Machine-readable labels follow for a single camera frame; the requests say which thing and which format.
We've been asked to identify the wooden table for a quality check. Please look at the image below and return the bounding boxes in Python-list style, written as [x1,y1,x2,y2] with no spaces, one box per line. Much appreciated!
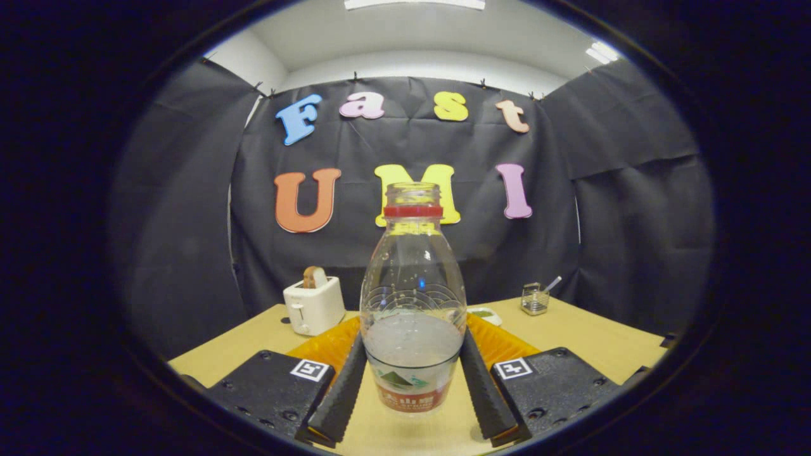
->
[168,296,672,455]

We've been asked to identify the long ceiling light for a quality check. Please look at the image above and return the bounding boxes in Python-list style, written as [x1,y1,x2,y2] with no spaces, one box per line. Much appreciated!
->
[344,0,486,11]

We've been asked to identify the small glass jar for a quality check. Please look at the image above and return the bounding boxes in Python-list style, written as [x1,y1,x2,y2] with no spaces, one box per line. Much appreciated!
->
[521,282,550,316]

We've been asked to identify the white toaster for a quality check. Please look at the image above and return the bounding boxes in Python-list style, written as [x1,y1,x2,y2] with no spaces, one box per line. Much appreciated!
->
[283,276,347,336]

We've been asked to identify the clear plastic bottle red label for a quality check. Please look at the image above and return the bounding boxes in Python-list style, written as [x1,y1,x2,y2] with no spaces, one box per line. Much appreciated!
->
[359,182,468,415]

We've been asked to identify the short ceiling light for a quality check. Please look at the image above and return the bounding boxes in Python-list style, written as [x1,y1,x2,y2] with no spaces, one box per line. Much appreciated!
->
[585,41,620,65]

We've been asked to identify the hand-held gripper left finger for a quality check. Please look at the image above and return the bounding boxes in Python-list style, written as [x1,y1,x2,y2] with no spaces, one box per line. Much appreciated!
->
[206,317,368,447]

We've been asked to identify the cloudy clear juice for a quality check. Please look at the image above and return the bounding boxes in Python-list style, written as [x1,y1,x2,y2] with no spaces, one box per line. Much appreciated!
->
[363,313,465,368]

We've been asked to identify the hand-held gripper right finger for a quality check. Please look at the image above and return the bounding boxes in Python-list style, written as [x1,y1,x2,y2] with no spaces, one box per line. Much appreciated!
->
[459,313,625,447]

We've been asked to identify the black backdrop cloth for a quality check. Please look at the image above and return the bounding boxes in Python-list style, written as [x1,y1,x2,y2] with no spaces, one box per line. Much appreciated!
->
[108,58,717,362]

